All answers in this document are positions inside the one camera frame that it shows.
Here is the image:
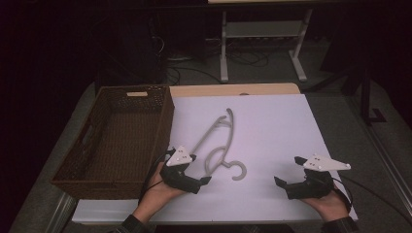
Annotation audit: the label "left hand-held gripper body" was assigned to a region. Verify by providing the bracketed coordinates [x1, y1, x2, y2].
[159, 145, 202, 195]

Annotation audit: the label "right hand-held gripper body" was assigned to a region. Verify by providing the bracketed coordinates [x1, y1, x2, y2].
[284, 153, 353, 200]

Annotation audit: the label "grey plastic clothes hanger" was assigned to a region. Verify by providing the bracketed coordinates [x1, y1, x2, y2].
[189, 108, 248, 182]

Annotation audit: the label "person's right hand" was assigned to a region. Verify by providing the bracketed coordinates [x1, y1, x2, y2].
[300, 189, 351, 223]

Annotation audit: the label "person's left hand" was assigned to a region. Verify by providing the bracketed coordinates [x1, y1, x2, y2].
[133, 160, 187, 223]

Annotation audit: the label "white board sheet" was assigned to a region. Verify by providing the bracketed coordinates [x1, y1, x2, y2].
[71, 93, 360, 225]

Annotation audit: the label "brown wicker basket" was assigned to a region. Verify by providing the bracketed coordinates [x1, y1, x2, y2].
[50, 83, 176, 201]

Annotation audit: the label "black metal stand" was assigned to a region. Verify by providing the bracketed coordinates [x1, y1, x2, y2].
[359, 62, 389, 126]

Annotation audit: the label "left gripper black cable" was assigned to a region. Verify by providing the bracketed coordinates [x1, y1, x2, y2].
[138, 150, 169, 203]

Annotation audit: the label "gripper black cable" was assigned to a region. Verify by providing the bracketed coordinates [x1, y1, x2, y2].
[138, 150, 169, 203]
[332, 175, 412, 226]

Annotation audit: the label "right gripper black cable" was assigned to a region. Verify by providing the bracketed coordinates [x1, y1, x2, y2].
[332, 175, 412, 226]

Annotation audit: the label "aluminium rail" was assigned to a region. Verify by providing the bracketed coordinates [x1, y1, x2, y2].
[44, 191, 78, 233]
[363, 127, 412, 212]

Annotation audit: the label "black floor cables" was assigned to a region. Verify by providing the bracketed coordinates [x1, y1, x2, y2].
[147, 17, 270, 85]

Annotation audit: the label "white metal table frame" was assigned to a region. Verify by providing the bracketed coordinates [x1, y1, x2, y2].
[219, 9, 314, 83]

